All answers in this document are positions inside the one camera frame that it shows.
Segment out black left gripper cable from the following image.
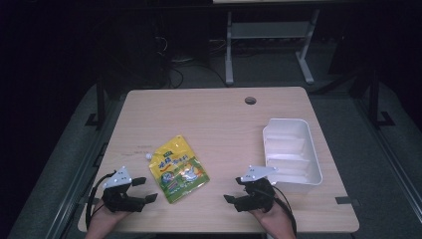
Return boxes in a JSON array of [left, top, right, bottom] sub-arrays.
[[85, 170, 117, 231]]

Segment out person's right hand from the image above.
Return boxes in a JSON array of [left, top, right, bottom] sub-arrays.
[[250, 201, 297, 239]]

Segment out white metal table frame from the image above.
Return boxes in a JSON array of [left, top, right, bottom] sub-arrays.
[[224, 9, 321, 87]]

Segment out white plastic bin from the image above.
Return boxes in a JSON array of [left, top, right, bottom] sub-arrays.
[[262, 118, 323, 195]]

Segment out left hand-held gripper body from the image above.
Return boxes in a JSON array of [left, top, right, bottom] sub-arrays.
[[101, 165, 147, 214]]

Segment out black floor cables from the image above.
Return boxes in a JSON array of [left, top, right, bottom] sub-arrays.
[[154, 35, 229, 90]]

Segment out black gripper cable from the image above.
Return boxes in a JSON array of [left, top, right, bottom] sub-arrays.
[[85, 170, 117, 231], [271, 184, 299, 239]]

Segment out yellow spouted drink pouch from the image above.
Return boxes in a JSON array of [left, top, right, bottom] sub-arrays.
[[145, 133, 211, 205]]

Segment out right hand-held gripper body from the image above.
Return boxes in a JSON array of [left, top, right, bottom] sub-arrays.
[[233, 164, 280, 213]]

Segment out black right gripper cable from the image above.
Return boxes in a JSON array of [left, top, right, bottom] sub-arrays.
[[271, 184, 299, 239]]

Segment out person's left hand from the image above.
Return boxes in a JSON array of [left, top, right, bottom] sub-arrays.
[[85, 206, 130, 239]]

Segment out black table edge bracket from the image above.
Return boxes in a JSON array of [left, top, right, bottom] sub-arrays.
[[334, 195, 361, 206]]

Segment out black metal stand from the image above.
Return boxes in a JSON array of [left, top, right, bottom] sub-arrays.
[[84, 78, 107, 129], [366, 68, 396, 128]]

